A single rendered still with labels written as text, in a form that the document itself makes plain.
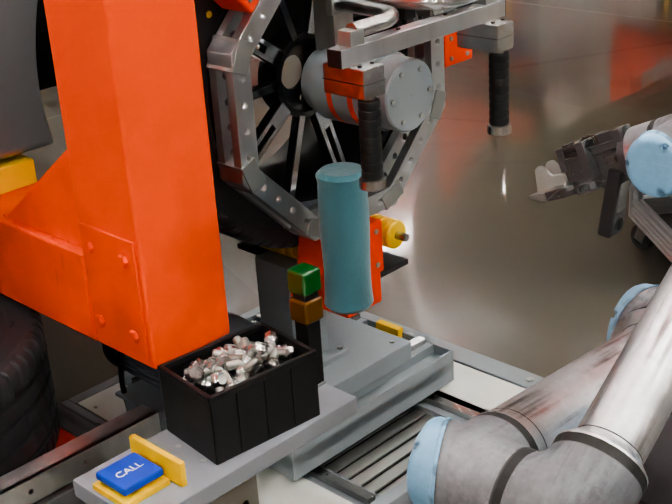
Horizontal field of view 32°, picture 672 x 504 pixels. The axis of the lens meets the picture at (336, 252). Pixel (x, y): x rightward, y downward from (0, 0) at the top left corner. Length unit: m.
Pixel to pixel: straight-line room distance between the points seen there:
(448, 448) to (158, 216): 0.63
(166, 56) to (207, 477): 0.61
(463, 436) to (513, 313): 1.74
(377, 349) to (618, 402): 1.15
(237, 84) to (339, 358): 0.76
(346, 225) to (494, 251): 1.53
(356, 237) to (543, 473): 0.79
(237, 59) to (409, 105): 0.31
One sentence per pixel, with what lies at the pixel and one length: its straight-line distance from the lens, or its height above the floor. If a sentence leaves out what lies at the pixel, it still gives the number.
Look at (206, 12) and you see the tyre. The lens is 1.96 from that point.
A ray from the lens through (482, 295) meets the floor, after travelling 3.21.
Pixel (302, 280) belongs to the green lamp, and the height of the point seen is 0.65.
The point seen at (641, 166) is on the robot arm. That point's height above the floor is 0.84.
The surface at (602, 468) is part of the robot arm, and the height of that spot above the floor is 0.66.
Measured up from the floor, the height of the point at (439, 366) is 0.15.
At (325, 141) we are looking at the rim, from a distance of 2.24.
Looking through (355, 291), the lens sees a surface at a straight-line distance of 2.04.
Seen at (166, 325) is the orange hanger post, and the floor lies 0.59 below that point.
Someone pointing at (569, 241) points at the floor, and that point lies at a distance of 3.55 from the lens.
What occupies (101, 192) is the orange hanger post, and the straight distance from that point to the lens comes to 1.80.
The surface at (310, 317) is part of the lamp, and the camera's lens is 1.83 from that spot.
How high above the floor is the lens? 1.41
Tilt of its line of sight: 24 degrees down
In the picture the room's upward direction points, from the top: 4 degrees counter-clockwise
